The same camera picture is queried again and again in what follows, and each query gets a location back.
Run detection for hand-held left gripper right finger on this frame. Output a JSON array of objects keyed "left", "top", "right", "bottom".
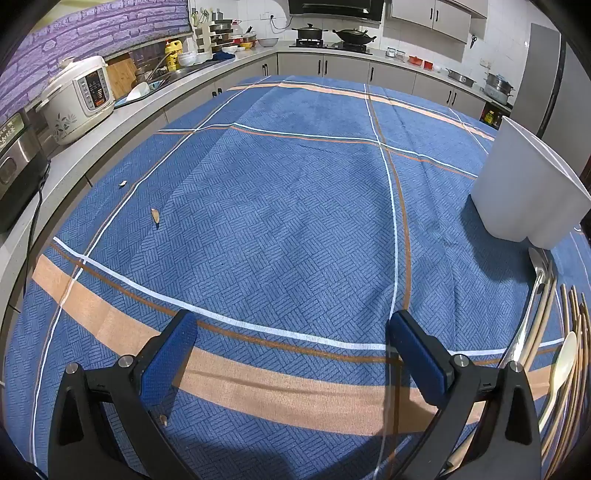
[{"left": 385, "top": 309, "right": 544, "bottom": 480}]

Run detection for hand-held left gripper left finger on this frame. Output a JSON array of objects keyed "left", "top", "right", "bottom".
[{"left": 47, "top": 309, "right": 202, "bottom": 480}]

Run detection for metal spoon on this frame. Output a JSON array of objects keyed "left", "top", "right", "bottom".
[{"left": 501, "top": 246, "right": 548, "bottom": 370}]

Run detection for cream plastic spoon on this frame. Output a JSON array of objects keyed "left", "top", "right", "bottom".
[{"left": 538, "top": 331, "right": 579, "bottom": 435}]

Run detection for white utensil holder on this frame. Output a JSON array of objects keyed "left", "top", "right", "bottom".
[{"left": 471, "top": 115, "right": 591, "bottom": 250}]

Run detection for blue plaid tablecloth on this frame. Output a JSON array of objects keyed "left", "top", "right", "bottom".
[{"left": 4, "top": 74, "right": 591, "bottom": 480}]

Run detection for black steel countertop appliance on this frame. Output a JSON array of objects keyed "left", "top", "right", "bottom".
[{"left": 0, "top": 111, "right": 49, "bottom": 232}]

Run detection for white rice cooker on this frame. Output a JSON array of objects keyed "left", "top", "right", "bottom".
[{"left": 39, "top": 55, "right": 116, "bottom": 146}]

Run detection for steel steamer pot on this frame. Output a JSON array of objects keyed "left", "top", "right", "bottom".
[{"left": 482, "top": 71, "right": 514, "bottom": 103}]

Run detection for wooden cutting board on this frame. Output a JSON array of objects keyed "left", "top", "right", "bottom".
[{"left": 106, "top": 58, "right": 139, "bottom": 95}]

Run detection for yellow dish soap bottle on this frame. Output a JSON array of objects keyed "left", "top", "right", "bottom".
[{"left": 165, "top": 39, "right": 184, "bottom": 71}]

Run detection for grey refrigerator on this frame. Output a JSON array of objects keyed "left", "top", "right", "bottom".
[{"left": 510, "top": 23, "right": 591, "bottom": 153}]

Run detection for white dish rack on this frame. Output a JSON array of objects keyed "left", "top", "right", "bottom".
[{"left": 194, "top": 21, "right": 241, "bottom": 54}]

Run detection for gas stove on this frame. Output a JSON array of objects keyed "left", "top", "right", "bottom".
[{"left": 289, "top": 39, "right": 374, "bottom": 55}]

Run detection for black wok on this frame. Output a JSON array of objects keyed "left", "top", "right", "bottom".
[{"left": 332, "top": 27, "right": 377, "bottom": 46}]

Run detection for grey upper cabinets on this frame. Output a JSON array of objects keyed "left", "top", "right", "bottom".
[{"left": 385, "top": 0, "right": 488, "bottom": 44}]

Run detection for black lidded pot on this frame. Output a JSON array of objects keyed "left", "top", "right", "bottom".
[{"left": 292, "top": 24, "right": 329, "bottom": 41}]

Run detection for black range hood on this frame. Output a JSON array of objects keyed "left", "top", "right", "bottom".
[{"left": 288, "top": 0, "right": 385, "bottom": 24}]

